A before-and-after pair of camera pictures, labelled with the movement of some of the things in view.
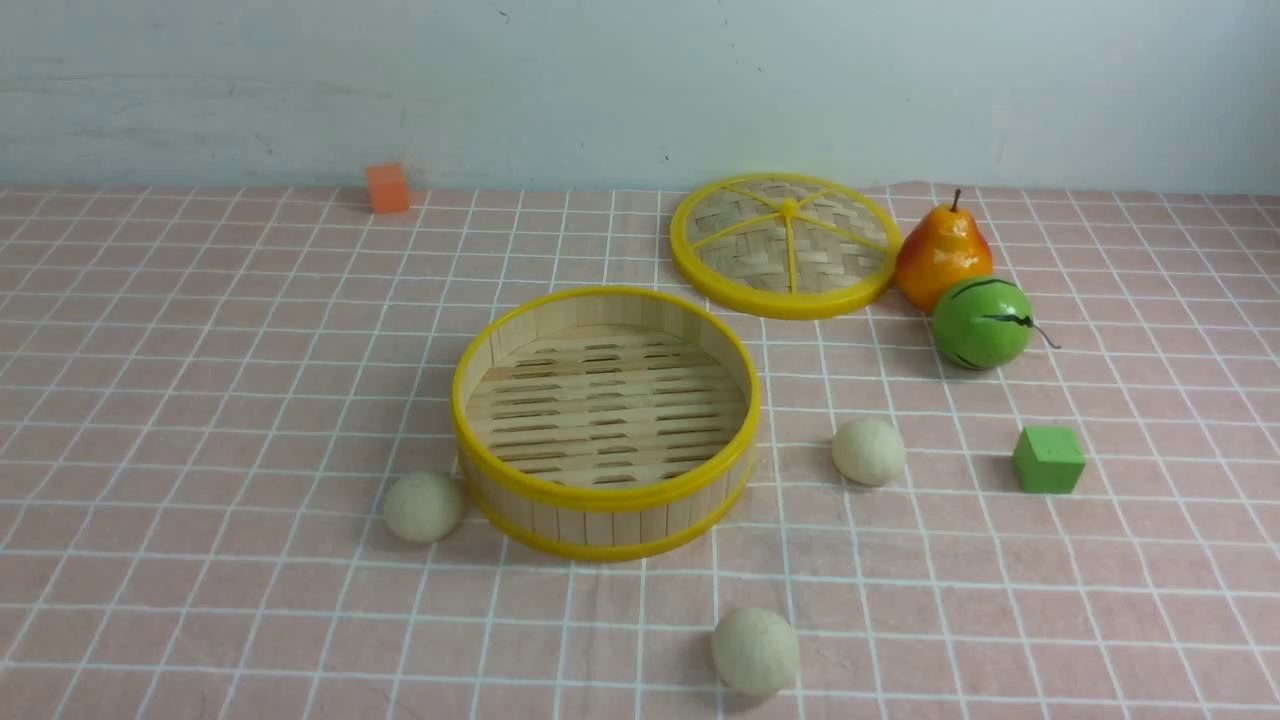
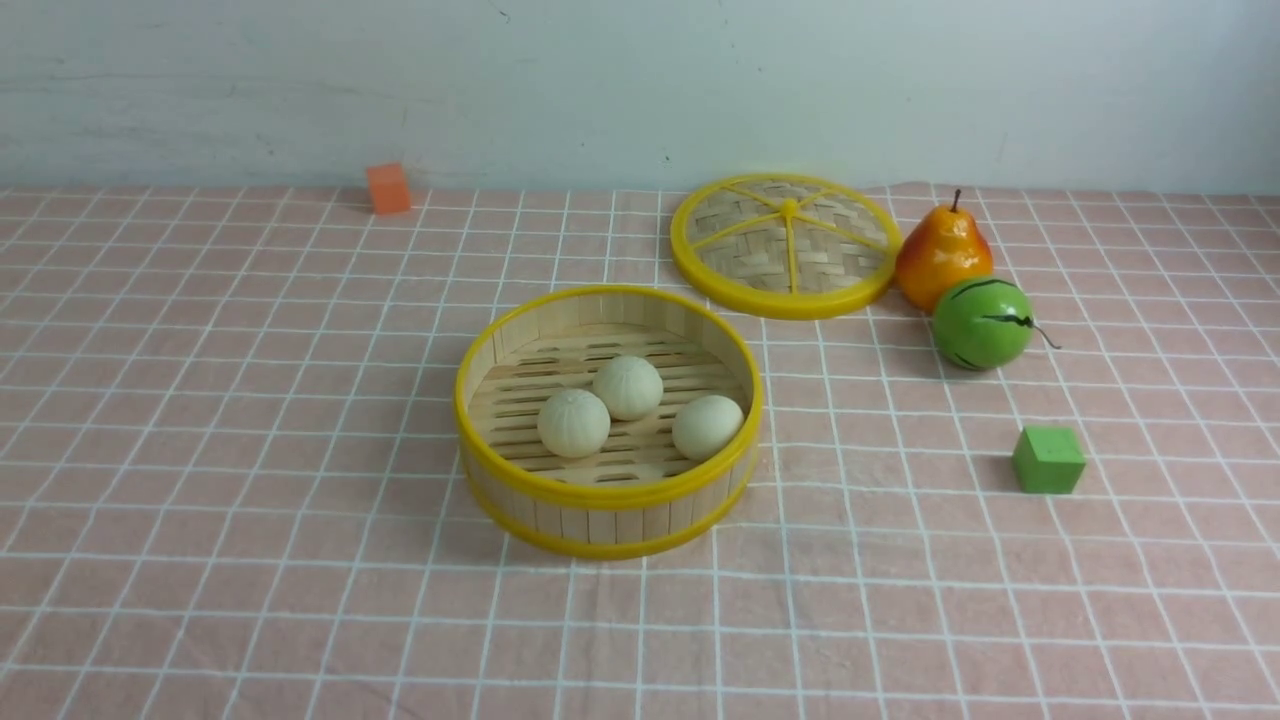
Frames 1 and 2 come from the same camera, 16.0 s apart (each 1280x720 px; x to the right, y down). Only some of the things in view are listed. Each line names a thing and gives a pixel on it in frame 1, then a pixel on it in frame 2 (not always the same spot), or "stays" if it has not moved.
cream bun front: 756,652 to 630,387
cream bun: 423,507 to 574,423
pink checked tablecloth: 205,398 stays
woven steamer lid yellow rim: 784,246 stays
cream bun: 869,451 to 707,426
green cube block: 1048,459 stays
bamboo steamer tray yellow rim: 606,423 stays
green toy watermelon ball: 984,323 stays
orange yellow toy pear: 941,246 stays
